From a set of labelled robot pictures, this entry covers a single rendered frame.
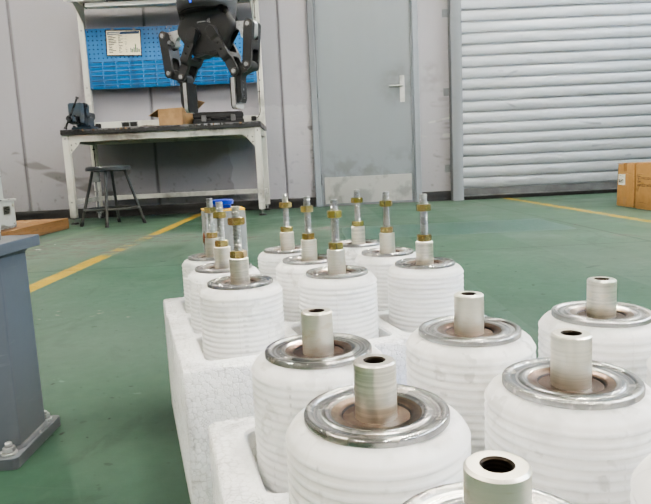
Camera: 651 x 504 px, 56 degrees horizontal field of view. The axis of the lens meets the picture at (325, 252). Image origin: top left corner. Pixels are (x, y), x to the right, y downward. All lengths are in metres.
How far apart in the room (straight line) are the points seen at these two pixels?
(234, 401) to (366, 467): 0.39
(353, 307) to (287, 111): 5.14
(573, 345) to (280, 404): 0.18
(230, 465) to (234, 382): 0.22
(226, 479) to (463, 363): 0.18
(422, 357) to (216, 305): 0.30
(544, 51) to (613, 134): 1.01
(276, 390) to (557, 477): 0.17
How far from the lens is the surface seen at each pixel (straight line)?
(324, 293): 0.70
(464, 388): 0.44
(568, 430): 0.34
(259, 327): 0.68
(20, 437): 0.97
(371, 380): 0.31
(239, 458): 0.46
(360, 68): 5.85
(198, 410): 0.66
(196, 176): 5.87
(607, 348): 0.50
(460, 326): 0.47
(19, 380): 0.96
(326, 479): 0.30
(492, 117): 5.96
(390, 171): 5.81
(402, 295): 0.75
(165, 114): 5.45
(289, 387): 0.40
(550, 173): 6.15
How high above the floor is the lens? 0.38
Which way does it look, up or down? 8 degrees down
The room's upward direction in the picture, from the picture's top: 3 degrees counter-clockwise
